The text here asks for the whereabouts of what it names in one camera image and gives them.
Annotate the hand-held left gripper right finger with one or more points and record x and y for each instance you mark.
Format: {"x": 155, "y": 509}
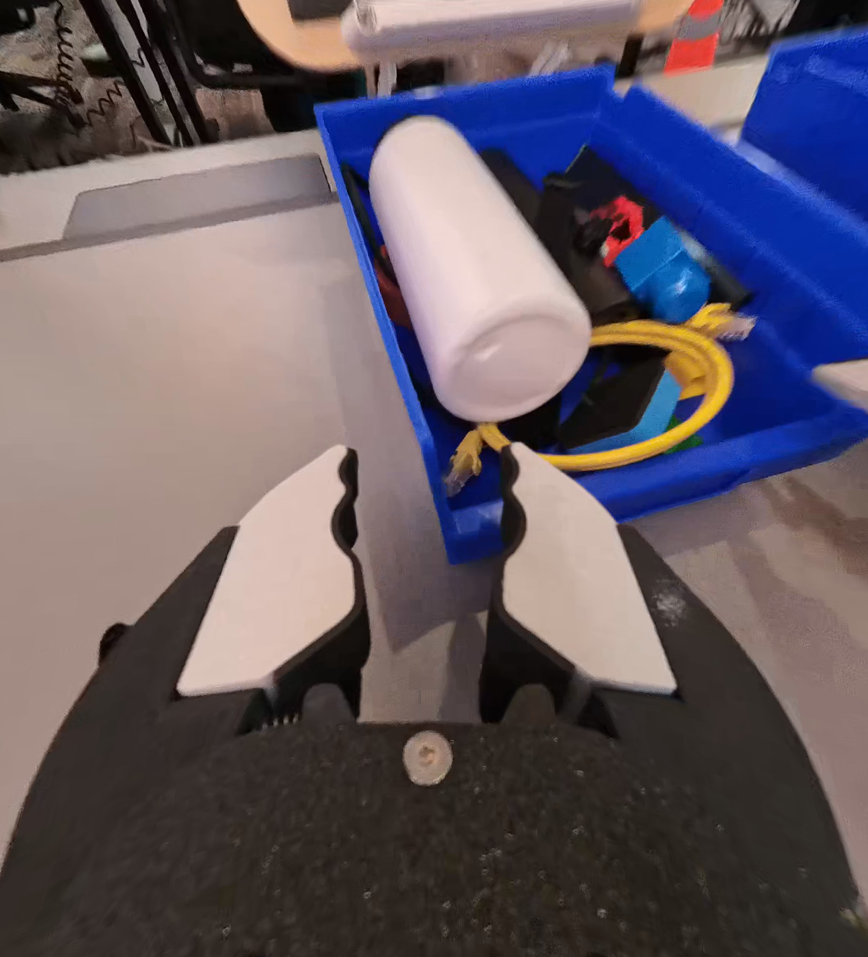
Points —
{"x": 583, "y": 598}

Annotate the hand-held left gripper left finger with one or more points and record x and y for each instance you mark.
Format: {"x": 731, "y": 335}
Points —
{"x": 277, "y": 598}

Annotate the blue plastic bin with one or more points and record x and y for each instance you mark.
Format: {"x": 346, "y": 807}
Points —
{"x": 793, "y": 359}
{"x": 837, "y": 112}

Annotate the blue plastic block piece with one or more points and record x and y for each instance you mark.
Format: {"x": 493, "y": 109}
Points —
{"x": 666, "y": 276}

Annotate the orange traffic cone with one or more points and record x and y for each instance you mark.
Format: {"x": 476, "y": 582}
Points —
{"x": 695, "y": 45}

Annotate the wood-rimmed black tablet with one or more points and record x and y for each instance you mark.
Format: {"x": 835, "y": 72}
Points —
{"x": 292, "y": 37}

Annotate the black office chair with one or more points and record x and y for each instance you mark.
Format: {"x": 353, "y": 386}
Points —
{"x": 0, "y": 82}

